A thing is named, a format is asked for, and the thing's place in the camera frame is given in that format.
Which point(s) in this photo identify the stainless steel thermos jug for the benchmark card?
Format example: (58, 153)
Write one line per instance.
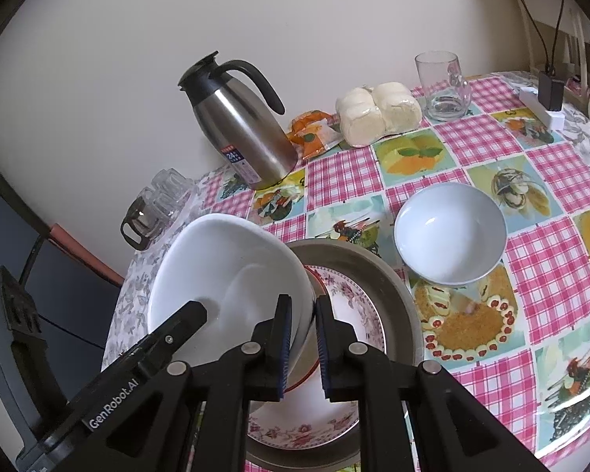
(235, 107)

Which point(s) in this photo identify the stainless steel round plate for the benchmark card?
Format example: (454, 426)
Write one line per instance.
(402, 329)

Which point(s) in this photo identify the light blue bowl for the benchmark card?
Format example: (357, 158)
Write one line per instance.
(450, 233)

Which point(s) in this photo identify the white square bowl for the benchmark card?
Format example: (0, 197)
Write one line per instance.
(236, 270)

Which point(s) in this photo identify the floral rimmed round plate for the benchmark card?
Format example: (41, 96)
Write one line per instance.
(304, 418)

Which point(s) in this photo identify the clear drinking glass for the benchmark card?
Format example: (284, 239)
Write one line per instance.
(170, 191)

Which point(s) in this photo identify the white power strip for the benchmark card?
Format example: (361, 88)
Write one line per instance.
(552, 120)

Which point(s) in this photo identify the strawberry pattern bowl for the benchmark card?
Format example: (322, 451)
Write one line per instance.
(308, 358)

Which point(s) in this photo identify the glass mug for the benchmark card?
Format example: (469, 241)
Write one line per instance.
(446, 91)

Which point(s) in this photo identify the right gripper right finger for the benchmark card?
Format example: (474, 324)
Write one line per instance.
(412, 417)

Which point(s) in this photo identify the checkered floral tablecloth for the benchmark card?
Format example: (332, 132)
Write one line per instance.
(538, 382)

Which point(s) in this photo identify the black power adapter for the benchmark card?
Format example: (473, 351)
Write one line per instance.
(550, 92)

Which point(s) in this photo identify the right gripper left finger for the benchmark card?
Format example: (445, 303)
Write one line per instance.
(195, 418)

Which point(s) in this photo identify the orange snack packet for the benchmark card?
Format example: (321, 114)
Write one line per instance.
(313, 133)

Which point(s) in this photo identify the glass coffee pot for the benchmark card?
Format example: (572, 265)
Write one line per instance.
(142, 224)

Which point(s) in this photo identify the bag of white buns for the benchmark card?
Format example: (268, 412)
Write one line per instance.
(367, 115)

